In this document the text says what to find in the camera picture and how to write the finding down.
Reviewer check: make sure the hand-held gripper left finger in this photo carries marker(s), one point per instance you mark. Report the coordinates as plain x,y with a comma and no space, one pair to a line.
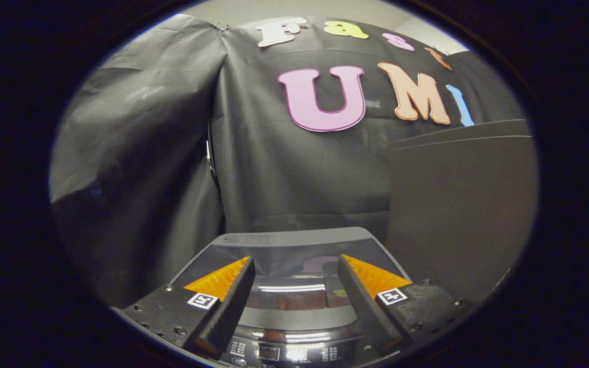
230,306

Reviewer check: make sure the beige cabinet with dark top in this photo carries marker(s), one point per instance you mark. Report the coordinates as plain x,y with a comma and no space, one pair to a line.
458,204

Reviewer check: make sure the black backdrop cloth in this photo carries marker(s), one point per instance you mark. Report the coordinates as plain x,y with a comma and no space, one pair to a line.
146,179

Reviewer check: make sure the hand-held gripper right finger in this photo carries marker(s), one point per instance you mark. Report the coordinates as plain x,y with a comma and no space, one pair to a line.
362,306

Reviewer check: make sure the grey washing machine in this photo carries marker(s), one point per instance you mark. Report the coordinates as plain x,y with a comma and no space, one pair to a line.
294,352

